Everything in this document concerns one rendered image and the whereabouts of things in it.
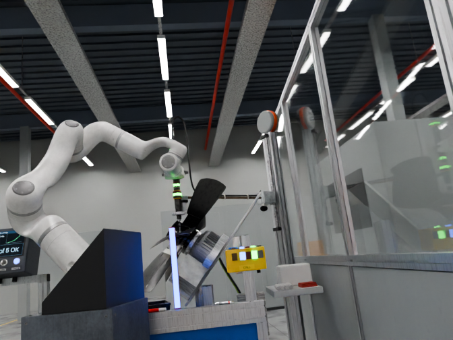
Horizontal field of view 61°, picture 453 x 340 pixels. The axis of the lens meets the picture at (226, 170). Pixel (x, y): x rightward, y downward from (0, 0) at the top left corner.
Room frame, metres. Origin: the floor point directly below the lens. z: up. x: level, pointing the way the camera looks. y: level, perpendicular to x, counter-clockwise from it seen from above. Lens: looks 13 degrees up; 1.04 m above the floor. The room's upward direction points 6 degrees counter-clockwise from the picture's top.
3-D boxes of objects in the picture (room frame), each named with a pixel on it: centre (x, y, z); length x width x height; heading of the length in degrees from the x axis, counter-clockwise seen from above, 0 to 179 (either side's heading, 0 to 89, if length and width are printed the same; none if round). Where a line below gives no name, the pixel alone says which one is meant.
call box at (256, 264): (1.65, -0.04, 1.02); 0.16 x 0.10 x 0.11; 92
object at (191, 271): (1.96, 0.24, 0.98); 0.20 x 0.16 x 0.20; 92
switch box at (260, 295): (2.24, -0.06, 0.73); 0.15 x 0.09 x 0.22; 92
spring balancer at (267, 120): (2.44, -0.30, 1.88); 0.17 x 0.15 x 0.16; 2
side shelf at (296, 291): (2.14, -0.28, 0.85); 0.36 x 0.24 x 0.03; 2
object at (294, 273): (2.22, -0.30, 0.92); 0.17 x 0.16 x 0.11; 92
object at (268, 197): (2.38, -0.23, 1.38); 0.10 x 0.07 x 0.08; 127
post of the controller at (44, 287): (1.63, 0.79, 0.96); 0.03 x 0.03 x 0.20; 2
